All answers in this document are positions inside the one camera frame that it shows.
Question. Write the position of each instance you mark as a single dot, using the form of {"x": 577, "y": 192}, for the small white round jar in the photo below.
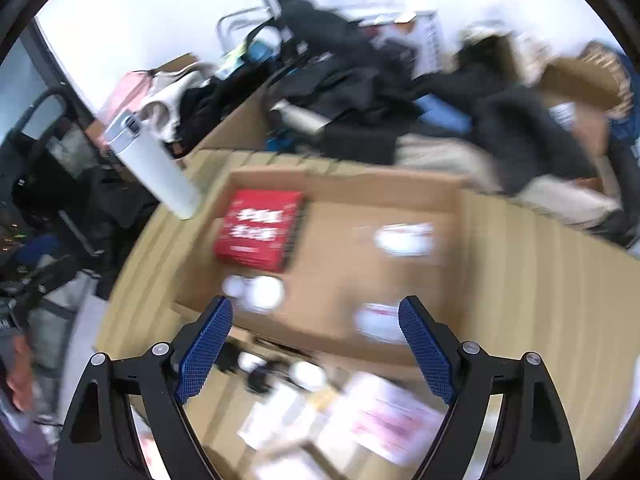
{"x": 261, "y": 294}

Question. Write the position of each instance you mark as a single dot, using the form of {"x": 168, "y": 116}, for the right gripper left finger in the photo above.
{"x": 99, "y": 440}

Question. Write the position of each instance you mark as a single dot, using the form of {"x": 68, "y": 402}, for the black clothes pile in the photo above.
{"x": 508, "y": 120}

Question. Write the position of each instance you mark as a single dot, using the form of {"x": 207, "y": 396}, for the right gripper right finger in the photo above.
{"x": 532, "y": 439}

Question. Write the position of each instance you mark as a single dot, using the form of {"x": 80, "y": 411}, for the black baby stroller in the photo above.
{"x": 68, "y": 190}

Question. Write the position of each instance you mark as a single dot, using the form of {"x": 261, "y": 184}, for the red printed box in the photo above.
{"x": 260, "y": 227}

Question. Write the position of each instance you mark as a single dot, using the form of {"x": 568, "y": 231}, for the white folding chair frame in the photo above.
{"x": 231, "y": 29}

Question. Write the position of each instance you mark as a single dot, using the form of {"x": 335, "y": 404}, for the cardboard box right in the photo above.
{"x": 594, "y": 92}

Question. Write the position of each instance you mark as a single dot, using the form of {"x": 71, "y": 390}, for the shallow cardboard tray box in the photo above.
{"x": 374, "y": 237}

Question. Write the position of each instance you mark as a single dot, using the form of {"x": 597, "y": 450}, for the beige crumpled garment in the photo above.
{"x": 159, "y": 110}

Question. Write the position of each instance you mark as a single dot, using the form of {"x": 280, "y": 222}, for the tall white thermos bottle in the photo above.
{"x": 147, "y": 159}

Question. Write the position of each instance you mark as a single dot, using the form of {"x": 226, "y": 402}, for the pink patterned tissue pack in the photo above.
{"x": 377, "y": 415}

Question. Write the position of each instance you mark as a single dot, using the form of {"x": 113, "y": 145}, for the round white lid tin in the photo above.
{"x": 308, "y": 376}

